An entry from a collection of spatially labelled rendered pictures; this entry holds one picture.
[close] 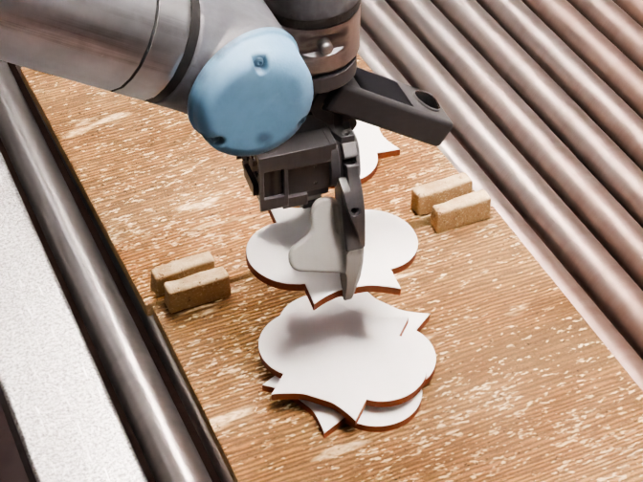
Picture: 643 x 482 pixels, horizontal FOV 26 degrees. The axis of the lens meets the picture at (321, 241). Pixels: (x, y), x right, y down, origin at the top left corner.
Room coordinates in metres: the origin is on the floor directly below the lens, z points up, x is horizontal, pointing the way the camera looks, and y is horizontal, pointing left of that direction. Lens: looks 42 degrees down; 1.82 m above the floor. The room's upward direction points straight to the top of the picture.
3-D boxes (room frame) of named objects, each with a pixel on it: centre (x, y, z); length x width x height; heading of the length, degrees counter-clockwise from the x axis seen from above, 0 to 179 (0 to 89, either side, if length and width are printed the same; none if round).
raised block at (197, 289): (0.90, 0.11, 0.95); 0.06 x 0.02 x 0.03; 114
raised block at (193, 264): (0.92, 0.13, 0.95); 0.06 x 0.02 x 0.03; 115
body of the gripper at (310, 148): (0.85, 0.02, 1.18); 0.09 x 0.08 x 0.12; 108
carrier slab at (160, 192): (1.15, 0.09, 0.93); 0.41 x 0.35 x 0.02; 25
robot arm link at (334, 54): (0.85, 0.01, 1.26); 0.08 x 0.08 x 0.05
